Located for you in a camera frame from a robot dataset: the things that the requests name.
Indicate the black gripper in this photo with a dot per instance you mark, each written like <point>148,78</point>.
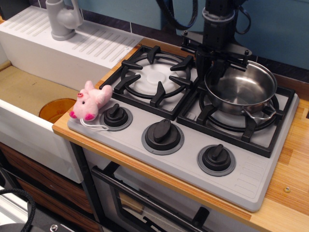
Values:
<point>229,54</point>

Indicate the stainless steel pan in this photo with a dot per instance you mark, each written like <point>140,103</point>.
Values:
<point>243,93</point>

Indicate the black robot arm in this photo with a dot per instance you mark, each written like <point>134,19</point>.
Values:
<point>222,20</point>

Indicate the grey toy stove top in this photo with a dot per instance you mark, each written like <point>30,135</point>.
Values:
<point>246,186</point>

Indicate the black middle stove knob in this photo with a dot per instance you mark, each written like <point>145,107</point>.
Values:
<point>162,138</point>

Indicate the black stove knob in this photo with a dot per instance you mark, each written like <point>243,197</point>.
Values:
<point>162,138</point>
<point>116,118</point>
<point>216,160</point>

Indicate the black right stove knob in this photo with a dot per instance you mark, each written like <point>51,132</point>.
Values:
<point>216,160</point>

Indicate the black left stove knob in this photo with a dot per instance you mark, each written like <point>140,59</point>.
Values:
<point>116,118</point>

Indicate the black left burner grate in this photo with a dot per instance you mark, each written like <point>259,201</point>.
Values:
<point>153,82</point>

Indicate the black burner grate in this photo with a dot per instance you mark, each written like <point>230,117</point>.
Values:
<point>153,82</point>
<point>258,134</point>

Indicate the black right burner grate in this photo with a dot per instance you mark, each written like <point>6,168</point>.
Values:
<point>258,134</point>

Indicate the pink stuffed pig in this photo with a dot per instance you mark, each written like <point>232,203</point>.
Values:
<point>89,101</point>

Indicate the grey toy faucet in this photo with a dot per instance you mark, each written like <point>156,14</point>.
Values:
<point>63,21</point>

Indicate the orange plastic bowl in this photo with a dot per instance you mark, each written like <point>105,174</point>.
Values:
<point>54,110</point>

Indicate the white toy sink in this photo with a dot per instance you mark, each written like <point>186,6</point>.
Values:
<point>36,69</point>

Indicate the wooden drawer cabinet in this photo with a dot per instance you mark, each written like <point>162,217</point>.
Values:
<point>51,191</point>

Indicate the oven door with black handle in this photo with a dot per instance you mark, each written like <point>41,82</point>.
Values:
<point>141,205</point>

